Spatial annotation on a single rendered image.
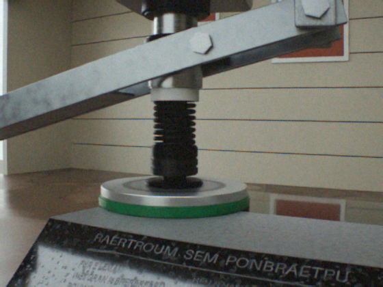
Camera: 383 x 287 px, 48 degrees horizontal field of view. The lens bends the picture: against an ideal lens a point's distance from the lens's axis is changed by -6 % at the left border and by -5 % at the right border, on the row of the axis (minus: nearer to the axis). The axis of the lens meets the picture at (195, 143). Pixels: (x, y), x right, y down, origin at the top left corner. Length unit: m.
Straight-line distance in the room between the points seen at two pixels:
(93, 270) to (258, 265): 0.18
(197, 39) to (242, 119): 6.66
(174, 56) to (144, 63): 0.04
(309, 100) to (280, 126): 0.61
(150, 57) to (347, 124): 6.19
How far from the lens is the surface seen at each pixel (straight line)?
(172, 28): 0.64
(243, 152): 7.21
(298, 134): 6.90
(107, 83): 0.63
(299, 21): 0.55
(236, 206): 0.60
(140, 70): 0.61
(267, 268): 0.42
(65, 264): 0.52
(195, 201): 0.56
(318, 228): 0.53
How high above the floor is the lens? 0.99
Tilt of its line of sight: 3 degrees down
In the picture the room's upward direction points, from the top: 1 degrees clockwise
